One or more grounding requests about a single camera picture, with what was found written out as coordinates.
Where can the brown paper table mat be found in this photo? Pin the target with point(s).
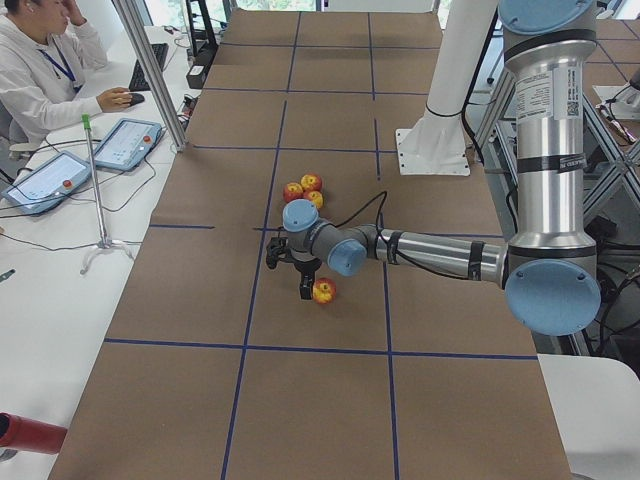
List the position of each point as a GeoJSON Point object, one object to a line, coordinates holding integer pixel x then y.
{"type": "Point", "coordinates": [213, 367]}

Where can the metal stand green tip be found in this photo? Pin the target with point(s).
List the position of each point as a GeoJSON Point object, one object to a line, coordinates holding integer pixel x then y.
{"type": "Point", "coordinates": [105, 244]}

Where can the red yellow apple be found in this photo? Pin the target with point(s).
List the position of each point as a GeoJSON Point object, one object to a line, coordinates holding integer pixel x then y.
{"type": "Point", "coordinates": [311, 182]}
{"type": "Point", "coordinates": [315, 197]}
{"type": "Point", "coordinates": [292, 191]}

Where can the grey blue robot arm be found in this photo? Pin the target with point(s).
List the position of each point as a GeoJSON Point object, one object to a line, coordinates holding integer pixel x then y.
{"type": "Point", "coordinates": [548, 268]}

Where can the black computer mouse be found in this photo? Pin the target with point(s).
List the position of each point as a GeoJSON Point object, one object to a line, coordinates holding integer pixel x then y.
{"type": "Point", "coordinates": [136, 98]}

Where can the red yellow apple left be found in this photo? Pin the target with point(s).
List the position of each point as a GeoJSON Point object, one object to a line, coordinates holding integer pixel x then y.
{"type": "Point", "coordinates": [292, 191]}

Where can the white pedestal column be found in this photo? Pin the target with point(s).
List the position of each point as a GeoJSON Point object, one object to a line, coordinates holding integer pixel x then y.
{"type": "Point", "coordinates": [435, 145]}

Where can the red yellow apple carried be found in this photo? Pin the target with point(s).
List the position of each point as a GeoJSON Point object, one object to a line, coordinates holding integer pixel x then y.
{"type": "Point", "coordinates": [324, 291]}

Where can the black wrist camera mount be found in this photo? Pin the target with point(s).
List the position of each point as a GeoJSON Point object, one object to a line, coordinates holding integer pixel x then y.
{"type": "Point", "coordinates": [277, 250]}

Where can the person in white hoodie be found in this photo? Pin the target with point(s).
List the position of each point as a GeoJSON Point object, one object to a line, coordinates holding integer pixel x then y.
{"type": "Point", "coordinates": [46, 48]}

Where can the red yellow apple far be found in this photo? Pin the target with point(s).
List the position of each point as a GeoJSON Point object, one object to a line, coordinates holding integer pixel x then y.
{"type": "Point", "coordinates": [311, 182]}

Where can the blue teach pendant far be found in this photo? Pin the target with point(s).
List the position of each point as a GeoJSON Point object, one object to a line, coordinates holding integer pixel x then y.
{"type": "Point", "coordinates": [127, 144]}

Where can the black monitor stand frame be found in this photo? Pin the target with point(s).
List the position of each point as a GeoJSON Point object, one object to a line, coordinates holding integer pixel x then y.
{"type": "Point", "coordinates": [199, 27]}

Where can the red cylinder bottle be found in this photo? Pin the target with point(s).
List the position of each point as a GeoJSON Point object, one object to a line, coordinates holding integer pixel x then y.
{"type": "Point", "coordinates": [25, 434]}

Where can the red yellow apple near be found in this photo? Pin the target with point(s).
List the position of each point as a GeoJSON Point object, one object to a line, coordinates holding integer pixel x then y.
{"type": "Point", "coordinates": [315, 197]}

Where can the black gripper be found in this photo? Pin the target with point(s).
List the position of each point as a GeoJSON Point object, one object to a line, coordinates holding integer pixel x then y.
{"type": "Point", "coordinates": [305, 267]}

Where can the blue teach pendant near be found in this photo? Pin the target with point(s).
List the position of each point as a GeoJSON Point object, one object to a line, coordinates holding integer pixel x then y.
{"type": "Point", "coordinates": [48, 185]}

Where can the black box on table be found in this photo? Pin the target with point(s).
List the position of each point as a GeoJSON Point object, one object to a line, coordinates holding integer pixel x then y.
{"type": "Point", "coordinates": [196, 76]}

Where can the blue teach pendant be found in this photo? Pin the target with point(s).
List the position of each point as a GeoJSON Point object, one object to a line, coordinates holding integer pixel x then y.
{"type": "Point", "coordinates": [48, 185]}
{"type": "Point", "coordinates": [127, 144]}

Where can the aluminium frame post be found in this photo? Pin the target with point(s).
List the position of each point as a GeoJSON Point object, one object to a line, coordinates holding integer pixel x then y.
{"type": "Point", "coordinates": [133, 25]}

